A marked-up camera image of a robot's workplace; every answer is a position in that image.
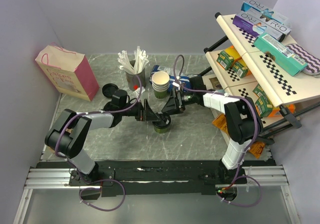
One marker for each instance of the beige tiered shelf rack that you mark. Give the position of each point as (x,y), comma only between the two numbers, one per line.
(282,89)

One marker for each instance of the orange chips bag lower shelf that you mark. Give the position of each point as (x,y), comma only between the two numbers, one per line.
(276,110)

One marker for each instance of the green box lower shelf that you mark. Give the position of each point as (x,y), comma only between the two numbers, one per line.
(263,104)

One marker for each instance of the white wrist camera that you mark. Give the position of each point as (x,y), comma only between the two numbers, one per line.
(176,83)
(139,92)

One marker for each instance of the pink paper gift bag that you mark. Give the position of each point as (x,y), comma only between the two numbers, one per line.
(69,71)

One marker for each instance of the green yellow box upper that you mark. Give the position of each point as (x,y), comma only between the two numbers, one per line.
(228,57)

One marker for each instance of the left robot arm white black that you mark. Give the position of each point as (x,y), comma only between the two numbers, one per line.
(68,134)

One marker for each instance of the stack of green paper cups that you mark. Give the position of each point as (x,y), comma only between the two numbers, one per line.
(160,84)

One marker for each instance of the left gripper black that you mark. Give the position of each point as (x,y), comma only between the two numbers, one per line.
(145,113)

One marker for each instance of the blue toothpaste box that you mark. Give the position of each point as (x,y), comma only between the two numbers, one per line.
(265,10)

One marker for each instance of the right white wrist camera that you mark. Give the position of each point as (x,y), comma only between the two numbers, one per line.
(176,83)

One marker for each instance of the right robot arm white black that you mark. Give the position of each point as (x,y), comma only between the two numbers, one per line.
(242,120)

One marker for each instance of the purple wavy striped pouch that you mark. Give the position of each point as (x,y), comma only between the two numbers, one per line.
(313,66)

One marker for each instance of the blue chips bag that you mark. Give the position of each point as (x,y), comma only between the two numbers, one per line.
(184,78)

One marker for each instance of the orange snack packet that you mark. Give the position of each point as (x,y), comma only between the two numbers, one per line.
(257,147)

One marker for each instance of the stack of black lids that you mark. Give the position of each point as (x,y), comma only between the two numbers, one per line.
(109,89)

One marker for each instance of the green paper cup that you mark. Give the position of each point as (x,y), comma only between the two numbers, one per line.
(160,129)

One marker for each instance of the aluminium rail frame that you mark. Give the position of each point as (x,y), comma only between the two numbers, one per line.
(60,179)

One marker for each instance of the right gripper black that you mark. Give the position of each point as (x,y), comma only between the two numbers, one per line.
(174,104)

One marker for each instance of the black plastic cup lid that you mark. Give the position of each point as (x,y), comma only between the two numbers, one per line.
(163,121)

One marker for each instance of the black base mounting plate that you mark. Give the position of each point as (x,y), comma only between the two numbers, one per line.
(149,177)

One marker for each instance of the teal box with barcode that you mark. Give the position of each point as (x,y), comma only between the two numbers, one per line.
(281,55)

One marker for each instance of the green yellow box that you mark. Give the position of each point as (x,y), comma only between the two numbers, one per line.
(228,57)
(241,69)

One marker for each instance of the purple toothpaste box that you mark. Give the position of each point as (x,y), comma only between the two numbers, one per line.
(255,26)

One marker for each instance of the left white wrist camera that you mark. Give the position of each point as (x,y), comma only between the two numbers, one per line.
(139,92)

